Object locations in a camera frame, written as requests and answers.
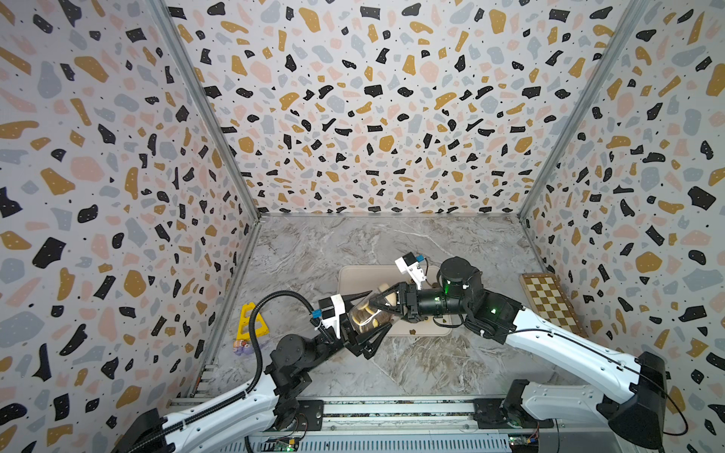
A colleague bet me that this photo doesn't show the small purple toy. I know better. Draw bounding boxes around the small purple toy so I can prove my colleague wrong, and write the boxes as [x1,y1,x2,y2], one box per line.
[232,340,254,357]

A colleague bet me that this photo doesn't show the cream rectangular tray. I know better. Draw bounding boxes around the cream rectangular tray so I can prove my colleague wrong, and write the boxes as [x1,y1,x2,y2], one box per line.
[338,264,454,338]

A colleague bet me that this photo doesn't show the wooden chessboard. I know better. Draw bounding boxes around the wooden chessboard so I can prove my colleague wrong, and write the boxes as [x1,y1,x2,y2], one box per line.
[519,273,588,338]

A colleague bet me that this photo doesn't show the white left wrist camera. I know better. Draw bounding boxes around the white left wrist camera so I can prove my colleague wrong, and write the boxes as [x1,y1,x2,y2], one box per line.
[312,294,347,342]

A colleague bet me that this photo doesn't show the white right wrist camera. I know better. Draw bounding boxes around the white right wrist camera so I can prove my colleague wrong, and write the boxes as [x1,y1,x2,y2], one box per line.
[395,252,427,290]

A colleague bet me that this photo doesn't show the black corrugated cable conduit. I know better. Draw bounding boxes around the black corrugated cable conduit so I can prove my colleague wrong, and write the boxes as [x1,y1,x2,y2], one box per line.
[121,290,315,453]

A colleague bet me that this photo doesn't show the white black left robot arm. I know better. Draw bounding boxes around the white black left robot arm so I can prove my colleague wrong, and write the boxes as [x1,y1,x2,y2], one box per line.
[113,324,392,452]

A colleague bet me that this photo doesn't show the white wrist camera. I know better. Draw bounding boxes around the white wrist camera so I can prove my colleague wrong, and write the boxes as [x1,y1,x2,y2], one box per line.
[395,252,427,290]
[312,294,347,342]

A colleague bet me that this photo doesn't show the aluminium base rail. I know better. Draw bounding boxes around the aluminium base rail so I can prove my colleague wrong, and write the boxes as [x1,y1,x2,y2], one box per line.
[168,396,631,452]

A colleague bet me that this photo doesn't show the yellow triangular toy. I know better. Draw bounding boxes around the yellow triangular toy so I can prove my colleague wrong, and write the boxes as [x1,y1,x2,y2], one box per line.
[236,303,269,342]

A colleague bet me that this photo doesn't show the jar with beige lid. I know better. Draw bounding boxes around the jar with beige lid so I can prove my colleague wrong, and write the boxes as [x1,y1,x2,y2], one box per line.
[349,291,400,334]

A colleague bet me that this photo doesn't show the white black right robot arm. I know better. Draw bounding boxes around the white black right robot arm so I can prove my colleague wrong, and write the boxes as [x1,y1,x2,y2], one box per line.
[368,254,668,450]

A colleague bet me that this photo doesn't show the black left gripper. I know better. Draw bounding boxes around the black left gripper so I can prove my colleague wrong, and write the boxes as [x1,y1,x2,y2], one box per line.
[301,293,386,378]

